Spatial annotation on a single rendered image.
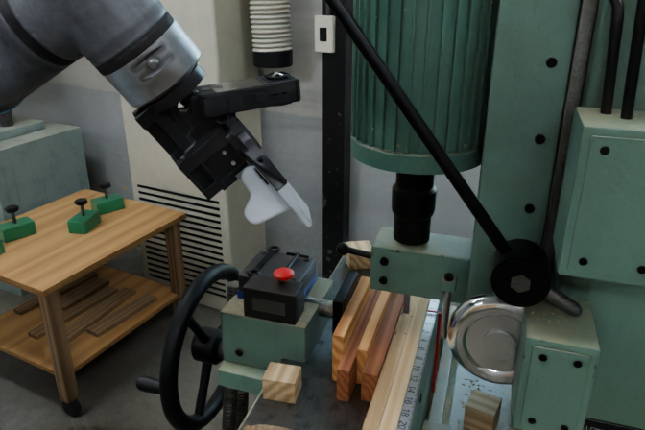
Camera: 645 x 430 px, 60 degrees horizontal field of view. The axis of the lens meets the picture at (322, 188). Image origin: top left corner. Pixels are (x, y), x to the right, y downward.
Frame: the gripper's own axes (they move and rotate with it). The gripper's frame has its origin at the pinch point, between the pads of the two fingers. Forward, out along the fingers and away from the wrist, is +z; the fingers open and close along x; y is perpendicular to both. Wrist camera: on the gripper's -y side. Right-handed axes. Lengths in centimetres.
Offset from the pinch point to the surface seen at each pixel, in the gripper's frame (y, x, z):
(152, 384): 35.1, -17.2, 18.1
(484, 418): -0.7, 10.5, 41.5
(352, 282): 0.7, -5.6, 20.3
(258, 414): 21.0, 4.4, 17.9
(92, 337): 82, -130, 61
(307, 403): 15.7, 5.1, 21.6
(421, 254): -8.6, 2.5, 18.1
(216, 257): 34, -155, 83
